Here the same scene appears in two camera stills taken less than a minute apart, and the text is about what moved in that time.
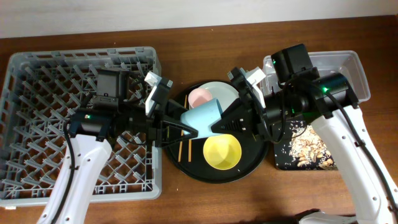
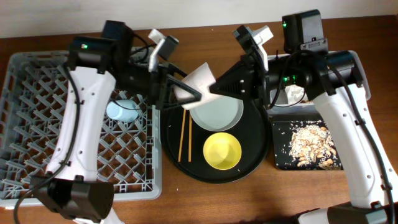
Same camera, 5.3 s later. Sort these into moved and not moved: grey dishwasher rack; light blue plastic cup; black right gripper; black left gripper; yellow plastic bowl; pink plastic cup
Moved: black left gripper; light blue plastic cup; black right gripper; pink plastic cup
Not moved: yellow plastic bowl; grey dishwasher rack
